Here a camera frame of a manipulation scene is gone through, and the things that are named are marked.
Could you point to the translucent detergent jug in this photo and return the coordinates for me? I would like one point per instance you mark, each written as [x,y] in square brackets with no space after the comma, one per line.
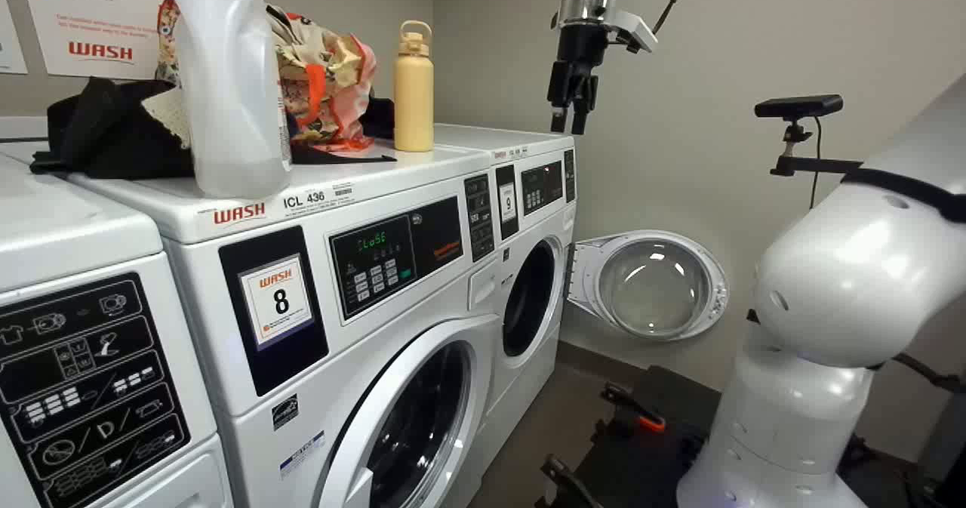
[230,93]

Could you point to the washing machine with icon panel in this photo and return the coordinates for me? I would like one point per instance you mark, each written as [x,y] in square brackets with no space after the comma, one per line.
[90,357]

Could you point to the yellow water bottle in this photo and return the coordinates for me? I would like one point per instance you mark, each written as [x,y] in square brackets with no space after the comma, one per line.
[413,93]

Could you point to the orange and black clamp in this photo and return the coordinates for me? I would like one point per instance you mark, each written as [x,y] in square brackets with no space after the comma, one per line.
[635,410]

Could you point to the camera on mount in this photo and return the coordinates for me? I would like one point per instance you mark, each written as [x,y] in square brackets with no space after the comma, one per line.
[798,106]

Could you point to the washing machine with open door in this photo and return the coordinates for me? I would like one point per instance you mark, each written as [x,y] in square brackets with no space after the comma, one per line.
[528,266]

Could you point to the open washing machine door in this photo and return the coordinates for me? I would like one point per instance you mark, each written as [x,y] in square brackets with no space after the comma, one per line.
[653,285]

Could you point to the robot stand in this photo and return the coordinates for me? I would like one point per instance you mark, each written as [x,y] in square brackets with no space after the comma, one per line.
[641,466]

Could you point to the patterned fabric bag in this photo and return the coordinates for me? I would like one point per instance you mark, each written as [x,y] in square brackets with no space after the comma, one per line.
[324,78]

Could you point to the closed washing machine door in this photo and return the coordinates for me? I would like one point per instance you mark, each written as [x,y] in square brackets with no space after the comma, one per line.
[411,425]

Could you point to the beige clothing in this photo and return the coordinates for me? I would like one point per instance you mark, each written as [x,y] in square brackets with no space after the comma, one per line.
[170,115]

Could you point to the wall poster with red print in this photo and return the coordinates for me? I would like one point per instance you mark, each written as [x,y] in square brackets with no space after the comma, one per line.
[98,17]

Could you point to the washing machine with closed door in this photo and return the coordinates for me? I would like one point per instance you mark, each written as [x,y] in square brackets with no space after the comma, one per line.
[317,357]

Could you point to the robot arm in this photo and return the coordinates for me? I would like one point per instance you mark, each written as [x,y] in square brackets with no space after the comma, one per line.
[853,281]

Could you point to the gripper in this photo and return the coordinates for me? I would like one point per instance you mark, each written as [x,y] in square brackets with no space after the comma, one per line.
[582,42]

